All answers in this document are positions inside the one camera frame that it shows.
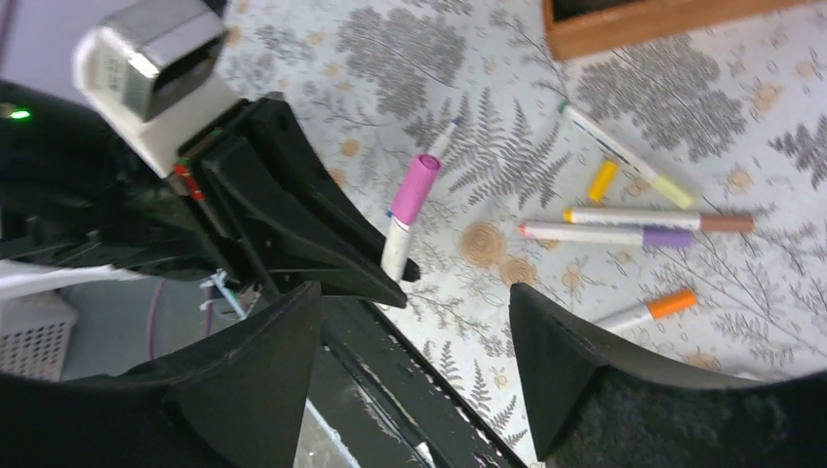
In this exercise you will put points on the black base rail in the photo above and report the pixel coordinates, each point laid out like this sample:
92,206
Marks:
387,406

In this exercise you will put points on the white marker blue end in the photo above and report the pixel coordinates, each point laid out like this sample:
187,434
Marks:
441,143

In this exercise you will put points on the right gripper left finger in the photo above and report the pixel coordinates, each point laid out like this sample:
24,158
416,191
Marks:
233,399

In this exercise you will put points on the pale yellow pen cap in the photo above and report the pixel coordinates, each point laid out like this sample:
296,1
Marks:
672,191

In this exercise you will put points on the purple pen cap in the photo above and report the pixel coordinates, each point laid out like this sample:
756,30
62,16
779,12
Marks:
666,237

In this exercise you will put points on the white perforated basket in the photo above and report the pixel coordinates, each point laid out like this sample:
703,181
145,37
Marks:
35,333

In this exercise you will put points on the orange pen cap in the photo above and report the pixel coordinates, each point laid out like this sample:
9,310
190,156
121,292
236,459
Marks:
671,303

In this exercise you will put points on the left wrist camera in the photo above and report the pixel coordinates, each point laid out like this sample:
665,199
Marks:
149,71

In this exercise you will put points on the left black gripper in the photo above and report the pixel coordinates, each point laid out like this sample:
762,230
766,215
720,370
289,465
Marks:
247,196

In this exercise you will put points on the white marker pen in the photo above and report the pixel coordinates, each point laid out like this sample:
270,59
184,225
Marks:
607,216
395,252
626,319

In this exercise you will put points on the pink pen cap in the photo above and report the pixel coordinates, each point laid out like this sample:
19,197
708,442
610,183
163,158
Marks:
415,188

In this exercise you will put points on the orange wooden compartment tray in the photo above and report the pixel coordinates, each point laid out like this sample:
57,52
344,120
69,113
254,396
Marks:
575,29

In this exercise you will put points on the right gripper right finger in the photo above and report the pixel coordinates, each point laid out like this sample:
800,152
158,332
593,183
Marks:
595,399

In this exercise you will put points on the brown pen cap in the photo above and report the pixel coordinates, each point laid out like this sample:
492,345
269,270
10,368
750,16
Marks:
726,223

